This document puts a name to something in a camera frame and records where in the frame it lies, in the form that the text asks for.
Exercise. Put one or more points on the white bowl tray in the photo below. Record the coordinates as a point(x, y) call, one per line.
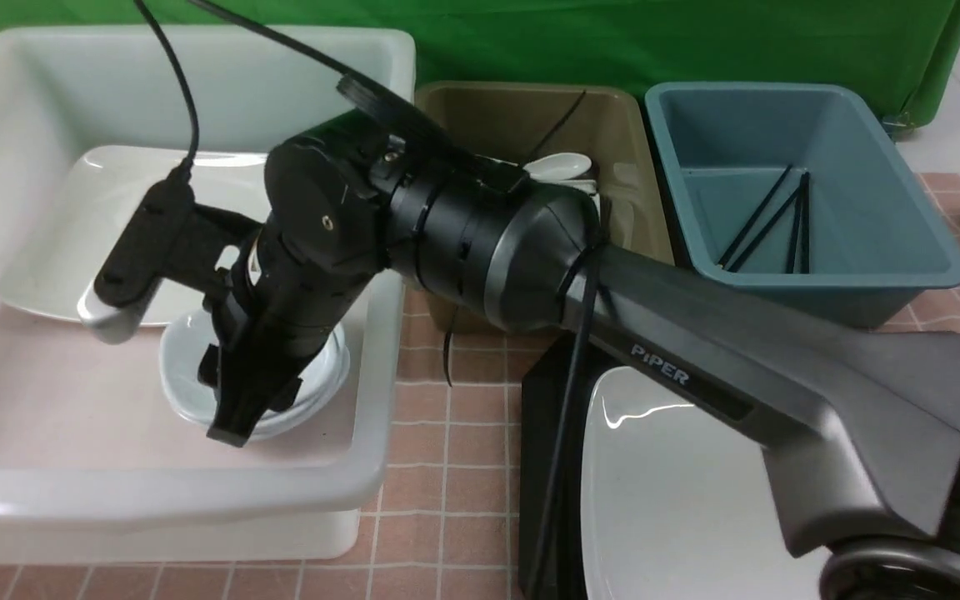
point(182, 346)

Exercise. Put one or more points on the large white plastic tub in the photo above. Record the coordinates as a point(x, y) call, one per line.
point(95, 466)

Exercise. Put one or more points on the blue plastic bin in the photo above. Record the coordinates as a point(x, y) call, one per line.
point(877, 240)

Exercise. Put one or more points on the black plastic serving tray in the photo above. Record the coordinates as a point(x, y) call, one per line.
point(550, 467)

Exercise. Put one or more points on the white square rice plate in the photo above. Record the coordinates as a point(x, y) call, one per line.
point(674, 505)

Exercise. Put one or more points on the olive green plastic bin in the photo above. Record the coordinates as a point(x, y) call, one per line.
point(497, 117)

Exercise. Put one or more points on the white square plate in tub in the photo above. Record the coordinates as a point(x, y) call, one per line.
point(65, 251)

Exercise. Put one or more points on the white spoon top of bin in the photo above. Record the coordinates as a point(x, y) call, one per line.
point(559, 167)

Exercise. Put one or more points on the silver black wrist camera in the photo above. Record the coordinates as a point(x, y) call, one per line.
point(169, 237)

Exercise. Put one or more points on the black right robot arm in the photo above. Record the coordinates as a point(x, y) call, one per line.
point(860, 431)

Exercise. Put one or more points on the green backdrop cloth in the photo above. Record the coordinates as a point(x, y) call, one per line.
point(897, 55)

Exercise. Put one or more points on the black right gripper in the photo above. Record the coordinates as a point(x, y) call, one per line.
point(314, 253)

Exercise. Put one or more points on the black chopstick in blue bin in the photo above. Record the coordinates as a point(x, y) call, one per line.
point(791, 260)

